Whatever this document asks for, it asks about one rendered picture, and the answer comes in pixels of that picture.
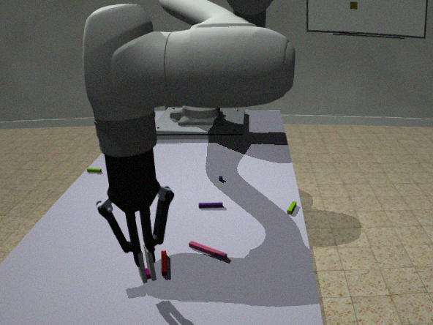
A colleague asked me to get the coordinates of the purple rod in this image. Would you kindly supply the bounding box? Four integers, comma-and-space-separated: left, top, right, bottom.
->
199, 203, 222, 209

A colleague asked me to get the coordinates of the lime green rod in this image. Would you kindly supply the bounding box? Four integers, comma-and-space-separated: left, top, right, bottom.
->
87, 168, 102, 173
287, 201, 296, 214

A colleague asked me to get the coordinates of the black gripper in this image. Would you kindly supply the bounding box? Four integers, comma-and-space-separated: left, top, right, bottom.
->
97, 149, 174, 283

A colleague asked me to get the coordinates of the dark red rod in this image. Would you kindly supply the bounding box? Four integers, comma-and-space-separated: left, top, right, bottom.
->
162, 251, 167, 276

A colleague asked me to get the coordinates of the pink rod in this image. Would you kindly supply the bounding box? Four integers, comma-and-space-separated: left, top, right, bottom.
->
189, 241, 227, 260

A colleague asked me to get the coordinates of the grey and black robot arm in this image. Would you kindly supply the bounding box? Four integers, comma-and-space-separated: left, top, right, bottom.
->
83, 0, 295, 157

